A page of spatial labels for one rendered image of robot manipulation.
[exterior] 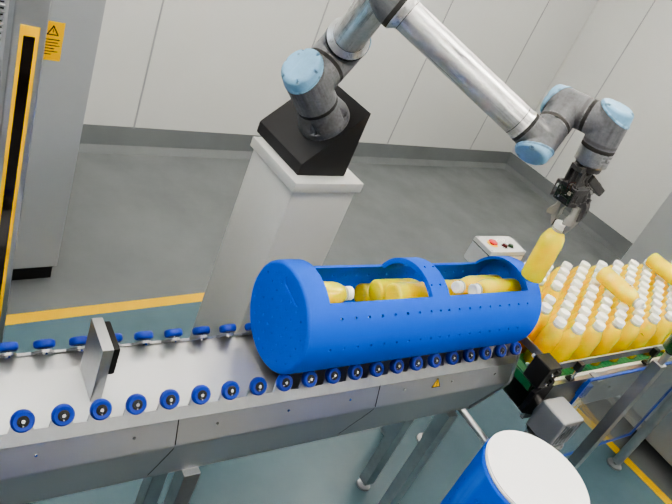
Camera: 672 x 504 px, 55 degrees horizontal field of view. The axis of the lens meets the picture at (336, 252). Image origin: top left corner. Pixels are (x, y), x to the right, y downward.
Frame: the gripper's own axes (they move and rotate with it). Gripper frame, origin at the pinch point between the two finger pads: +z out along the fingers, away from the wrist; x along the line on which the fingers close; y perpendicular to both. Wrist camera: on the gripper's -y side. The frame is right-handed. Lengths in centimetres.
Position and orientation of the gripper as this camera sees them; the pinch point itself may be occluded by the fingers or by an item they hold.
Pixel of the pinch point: (561, 224)
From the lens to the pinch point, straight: 196.9
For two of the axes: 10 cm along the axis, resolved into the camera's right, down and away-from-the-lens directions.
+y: -8.3, 1.0, -5.5
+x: 5.0, 5.8, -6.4
